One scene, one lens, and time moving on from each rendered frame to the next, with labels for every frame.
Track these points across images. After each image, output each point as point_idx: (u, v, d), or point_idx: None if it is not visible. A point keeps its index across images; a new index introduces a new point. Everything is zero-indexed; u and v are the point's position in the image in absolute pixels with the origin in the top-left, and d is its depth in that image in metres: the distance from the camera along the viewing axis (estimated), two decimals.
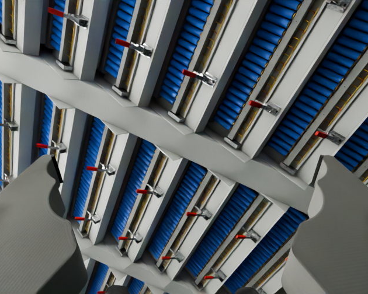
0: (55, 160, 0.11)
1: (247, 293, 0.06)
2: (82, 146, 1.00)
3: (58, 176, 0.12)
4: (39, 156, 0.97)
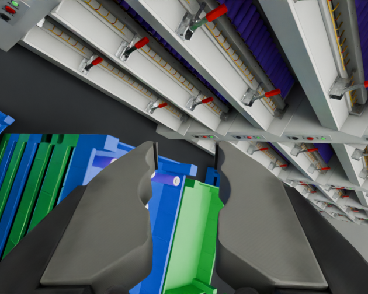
0: (156, 147, 0.12)
1: (247, 293, 0.06)
2: None
3: (155, 163, 0.13)
4: None
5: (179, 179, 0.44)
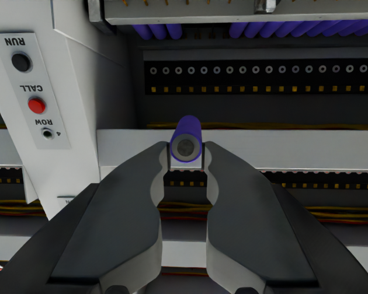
0: (169, 148, 0.12)
1: (247, 293, 0.06)
2: None
3: (167, 163, 0.12)
4: None
5: None
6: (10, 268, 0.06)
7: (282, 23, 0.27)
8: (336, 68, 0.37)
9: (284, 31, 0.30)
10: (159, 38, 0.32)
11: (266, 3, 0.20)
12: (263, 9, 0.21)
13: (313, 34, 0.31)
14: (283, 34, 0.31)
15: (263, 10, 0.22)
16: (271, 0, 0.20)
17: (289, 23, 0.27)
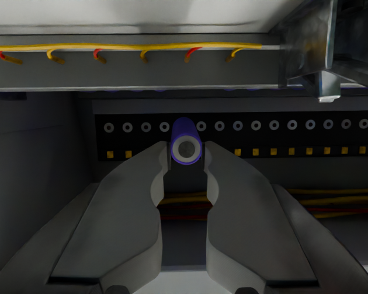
0: (169, 148, 0.12)
1: (247, 293, 0.06)
2: None
3: (167, 163, 0.12)
4: None
5: (185, 132, 0.13)
6: (10, 268, 0.06)
7: None
8: (364, 123, 0.27)
9: None
10: (110, 91, 0.20)
11: (320, 85, 0.09)
12: (306, 88, 0.10)
13: (347, 88, 0.20)
14: (304, 88, 0.20)
15: (302, 86, 0.10)
16: (332, 79, 0.09)
17: None
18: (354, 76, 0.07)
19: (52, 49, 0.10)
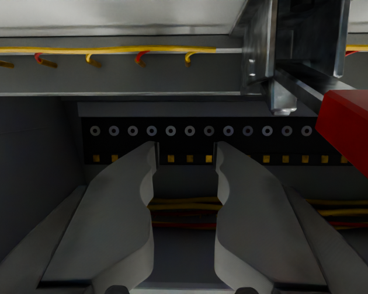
0: (157, 147, 0.12)
1: (247, 293, 0.06)
2: None
3: (156, 163, 0.13)
4: None
5: None
6: None
7: None
8: None
9: None
10: None
11: (272, 95, 0.07)
12: (264, 98, 0.09)
13: None
14: None
15: None
16: (286, 88, 0.07)
17: None
18: (293, 88, 0.06)
19: None
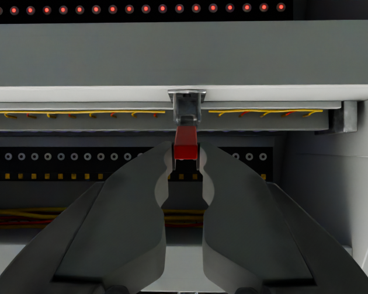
0: None
1: (247, 293, 0.06)
2: None
3: (172, 163, 0.12)
4: None
5: None
6: (15, 265, 0.06)
7: None
8: (113, 156, 0.36)
9: None
10: None
11: None
12: None
13: (57, 131, 0.32)
14: (27, 132, 0.32)
15: None
16: None
17: None
18: None
19: None
